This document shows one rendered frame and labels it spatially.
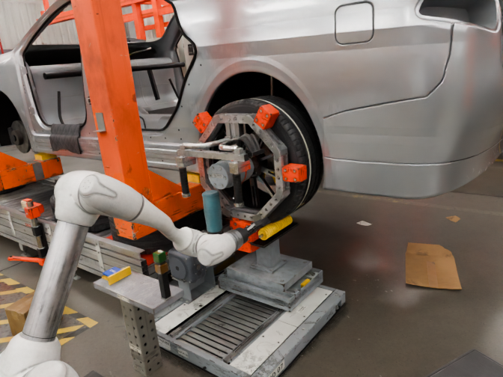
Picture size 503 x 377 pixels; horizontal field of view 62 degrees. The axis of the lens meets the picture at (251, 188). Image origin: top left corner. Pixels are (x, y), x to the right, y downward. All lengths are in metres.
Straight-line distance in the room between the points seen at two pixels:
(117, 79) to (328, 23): 1.00
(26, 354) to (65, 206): 0.46
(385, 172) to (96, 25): 1.43
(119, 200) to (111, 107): 0.86
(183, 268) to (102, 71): 1.07
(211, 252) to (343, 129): 0.79
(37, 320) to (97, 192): 0.46
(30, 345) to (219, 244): 0.72
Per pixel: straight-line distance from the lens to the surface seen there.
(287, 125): 1.98
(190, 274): 2.31
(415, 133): 1.80
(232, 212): 2.20
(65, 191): 1.46
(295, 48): 1.98
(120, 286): 2.00
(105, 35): 2.14
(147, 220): 1.42
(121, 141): 2.15
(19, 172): 4.03
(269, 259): 2.38
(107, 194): 1.31
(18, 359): 1.52
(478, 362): 1.68
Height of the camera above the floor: 1.36
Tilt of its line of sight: 17 degrees down
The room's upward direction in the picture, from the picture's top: 5 degrees counter-clockwise
